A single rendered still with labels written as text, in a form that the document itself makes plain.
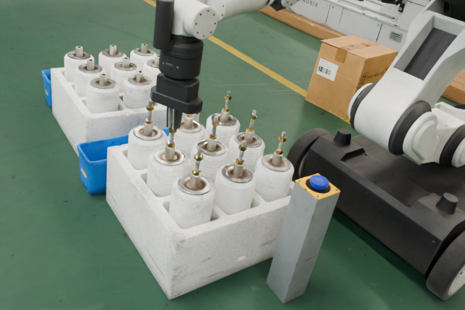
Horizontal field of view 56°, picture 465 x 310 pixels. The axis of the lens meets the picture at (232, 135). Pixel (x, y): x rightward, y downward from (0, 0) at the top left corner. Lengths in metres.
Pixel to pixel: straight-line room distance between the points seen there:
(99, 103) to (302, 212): 0.72
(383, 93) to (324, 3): 2.29
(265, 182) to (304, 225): 0.18
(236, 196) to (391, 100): 0.42
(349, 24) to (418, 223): 2.18
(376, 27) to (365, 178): 1.91
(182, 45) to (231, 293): 0.59
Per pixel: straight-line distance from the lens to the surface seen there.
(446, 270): 1.20
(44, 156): 1.50
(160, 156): 1.04
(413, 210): 1.22
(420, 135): 1.07
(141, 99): 1.40
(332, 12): 3.30
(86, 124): 1.34
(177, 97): 0.94
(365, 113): 1.09
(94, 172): 1.27
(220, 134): 1.22
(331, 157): 1.33
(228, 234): 1.01
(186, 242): 0.95
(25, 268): 1.14
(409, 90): 1.09
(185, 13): 0.86
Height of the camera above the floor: 0.82
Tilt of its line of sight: 29 degrees down
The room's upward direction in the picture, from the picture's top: 11 degrees clockwise
